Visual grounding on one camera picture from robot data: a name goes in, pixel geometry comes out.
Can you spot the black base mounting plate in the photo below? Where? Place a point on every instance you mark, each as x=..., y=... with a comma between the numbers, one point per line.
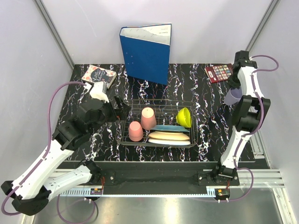
x=201, y=173

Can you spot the floral cover book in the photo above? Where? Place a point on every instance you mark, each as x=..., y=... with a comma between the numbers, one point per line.
x=96, y=74

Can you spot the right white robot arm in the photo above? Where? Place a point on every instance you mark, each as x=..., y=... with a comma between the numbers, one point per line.
x=247, y=117

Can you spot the white plate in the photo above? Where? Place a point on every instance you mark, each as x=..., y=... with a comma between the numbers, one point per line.
x=170, y=142

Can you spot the yellow-green bowl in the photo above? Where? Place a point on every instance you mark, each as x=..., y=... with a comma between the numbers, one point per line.
x=183, y=118

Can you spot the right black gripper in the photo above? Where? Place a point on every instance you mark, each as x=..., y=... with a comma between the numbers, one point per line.
x=232, y=84

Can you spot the tall pink cup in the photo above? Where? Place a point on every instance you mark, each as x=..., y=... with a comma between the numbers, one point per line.
x=148, y=119

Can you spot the blue binder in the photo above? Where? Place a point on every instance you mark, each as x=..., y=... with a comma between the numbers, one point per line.
x=146, y=51

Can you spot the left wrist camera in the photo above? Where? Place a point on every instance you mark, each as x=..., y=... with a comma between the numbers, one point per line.
x=97, y=90

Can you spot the teal plate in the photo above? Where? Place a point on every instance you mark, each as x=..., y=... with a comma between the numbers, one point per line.
x=170, y=128

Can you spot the wire dish rack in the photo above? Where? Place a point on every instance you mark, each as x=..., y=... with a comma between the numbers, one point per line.
x=165, y=111

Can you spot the short pink cup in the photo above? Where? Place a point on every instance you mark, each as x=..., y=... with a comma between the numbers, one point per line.
x=135, y=131

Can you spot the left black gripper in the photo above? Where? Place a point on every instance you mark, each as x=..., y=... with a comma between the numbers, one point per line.
x=122, y=115

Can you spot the purple cup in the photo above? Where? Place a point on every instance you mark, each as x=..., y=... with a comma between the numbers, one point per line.
x=233, y=96

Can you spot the dark red card box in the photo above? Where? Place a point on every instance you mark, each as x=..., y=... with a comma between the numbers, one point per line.
x=219, y=73

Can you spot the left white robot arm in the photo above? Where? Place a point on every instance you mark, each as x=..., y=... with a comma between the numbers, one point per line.
x=33, y=190

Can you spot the beige plate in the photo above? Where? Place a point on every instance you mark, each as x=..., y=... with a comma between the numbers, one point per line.
x=168, y=135

